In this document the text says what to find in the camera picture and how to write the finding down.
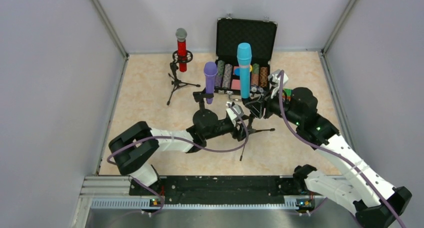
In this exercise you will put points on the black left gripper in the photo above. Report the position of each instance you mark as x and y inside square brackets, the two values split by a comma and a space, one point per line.
[238, 130]

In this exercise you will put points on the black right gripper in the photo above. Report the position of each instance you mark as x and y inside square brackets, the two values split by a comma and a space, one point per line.
[261, 104]

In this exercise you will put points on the black small tripod mic stand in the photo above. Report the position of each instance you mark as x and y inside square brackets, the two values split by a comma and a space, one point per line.
[250, 129]

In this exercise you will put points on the black round-base mic stand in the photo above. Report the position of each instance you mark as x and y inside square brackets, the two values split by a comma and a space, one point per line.
[202, 103]

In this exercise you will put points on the cyan microphone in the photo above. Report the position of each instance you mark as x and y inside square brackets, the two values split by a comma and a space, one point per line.
[244, 58]

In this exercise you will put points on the purple microphone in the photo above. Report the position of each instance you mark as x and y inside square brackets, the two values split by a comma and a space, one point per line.
[210, 71]

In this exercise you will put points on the red glitter microphone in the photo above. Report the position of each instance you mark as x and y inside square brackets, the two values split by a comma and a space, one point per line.
[181, 36]

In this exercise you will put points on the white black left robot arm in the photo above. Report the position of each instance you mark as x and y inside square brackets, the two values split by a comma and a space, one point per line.
[131, 150]

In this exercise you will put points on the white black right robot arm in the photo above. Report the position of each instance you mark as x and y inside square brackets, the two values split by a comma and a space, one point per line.
[373, 201]

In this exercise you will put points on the pink card deck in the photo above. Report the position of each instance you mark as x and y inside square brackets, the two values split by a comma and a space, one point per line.
[235, 85]

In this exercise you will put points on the colourful toy block train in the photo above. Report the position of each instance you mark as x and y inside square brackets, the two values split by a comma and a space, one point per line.
[287, 93]

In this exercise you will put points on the brown chip stack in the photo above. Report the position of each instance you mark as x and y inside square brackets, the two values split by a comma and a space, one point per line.
[263, 77]

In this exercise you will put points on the green red chip stack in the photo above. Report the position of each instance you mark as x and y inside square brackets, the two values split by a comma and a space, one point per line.
[254, 75]

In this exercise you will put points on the blue orange chip stack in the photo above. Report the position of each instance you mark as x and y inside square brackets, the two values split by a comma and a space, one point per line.
[228, 68]

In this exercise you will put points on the purple green chip stack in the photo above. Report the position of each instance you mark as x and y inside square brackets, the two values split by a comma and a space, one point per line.
[220, 73]

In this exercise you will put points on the black poker chip case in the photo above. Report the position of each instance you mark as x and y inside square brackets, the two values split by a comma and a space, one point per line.
[260, 35]

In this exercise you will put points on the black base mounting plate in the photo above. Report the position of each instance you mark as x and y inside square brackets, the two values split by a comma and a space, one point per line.
[233, 190]

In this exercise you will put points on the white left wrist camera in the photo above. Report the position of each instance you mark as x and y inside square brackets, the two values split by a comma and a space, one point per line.
[234, 112]

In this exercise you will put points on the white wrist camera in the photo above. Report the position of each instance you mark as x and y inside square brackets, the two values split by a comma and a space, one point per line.
[276, 79]
[234, 112]

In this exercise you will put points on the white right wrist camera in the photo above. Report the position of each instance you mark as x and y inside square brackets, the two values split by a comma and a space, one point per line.
[276, 79]

